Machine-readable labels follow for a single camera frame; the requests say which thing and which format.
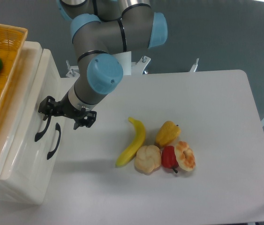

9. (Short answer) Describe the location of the red bell pepper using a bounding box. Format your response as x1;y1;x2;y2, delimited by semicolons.
161;146;179;173

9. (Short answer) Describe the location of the yellow bell pepper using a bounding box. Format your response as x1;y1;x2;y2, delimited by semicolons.
155;121;181;148

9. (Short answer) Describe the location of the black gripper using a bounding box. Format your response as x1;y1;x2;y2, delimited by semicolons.
38;96;97;130

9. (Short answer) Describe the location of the round bread roll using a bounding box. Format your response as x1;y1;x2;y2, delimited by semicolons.
134;145;161;174

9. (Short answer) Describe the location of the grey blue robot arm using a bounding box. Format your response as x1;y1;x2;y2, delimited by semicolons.
38;0;168;128

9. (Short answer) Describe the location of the glazed donut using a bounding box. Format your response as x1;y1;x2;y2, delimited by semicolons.
174;141;196;172

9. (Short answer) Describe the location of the white plastic drawer cabinet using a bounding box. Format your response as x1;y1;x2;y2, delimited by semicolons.
0;41;64;204

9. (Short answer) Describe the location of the yellow banana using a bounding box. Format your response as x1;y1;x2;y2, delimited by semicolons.
115;117;146;167

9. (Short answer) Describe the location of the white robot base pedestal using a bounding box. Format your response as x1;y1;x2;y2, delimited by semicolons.
65;51;155;78

